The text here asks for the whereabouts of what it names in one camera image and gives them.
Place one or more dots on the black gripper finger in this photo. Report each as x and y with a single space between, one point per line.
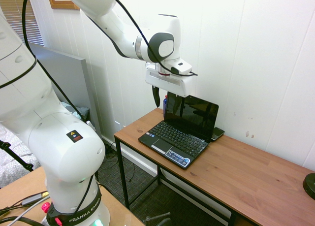
182 101
155 96

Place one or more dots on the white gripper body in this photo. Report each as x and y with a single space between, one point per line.
167 84

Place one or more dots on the black laptop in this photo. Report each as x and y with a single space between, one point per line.
177 137

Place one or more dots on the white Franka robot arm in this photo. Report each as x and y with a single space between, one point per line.
61 149

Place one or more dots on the black mobile phone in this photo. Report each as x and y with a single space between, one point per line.
217 133

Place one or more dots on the teal cloth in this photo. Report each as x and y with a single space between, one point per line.
81 111

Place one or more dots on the grey flat panel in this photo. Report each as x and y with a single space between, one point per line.
69 75

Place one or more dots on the black desk lamp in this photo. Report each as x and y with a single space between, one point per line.
310 185

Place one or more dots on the ethernet adapter dongle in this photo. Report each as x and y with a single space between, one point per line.
34 199

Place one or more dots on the white patterned bed cover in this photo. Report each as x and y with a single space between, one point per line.
12 167

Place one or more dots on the window blinds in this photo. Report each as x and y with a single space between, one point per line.
14 4

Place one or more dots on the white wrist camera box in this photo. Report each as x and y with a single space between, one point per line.
183 66

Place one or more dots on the white blank wall plate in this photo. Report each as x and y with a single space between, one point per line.
118 125

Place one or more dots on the wooden desk with black frame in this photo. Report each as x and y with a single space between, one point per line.
246 176

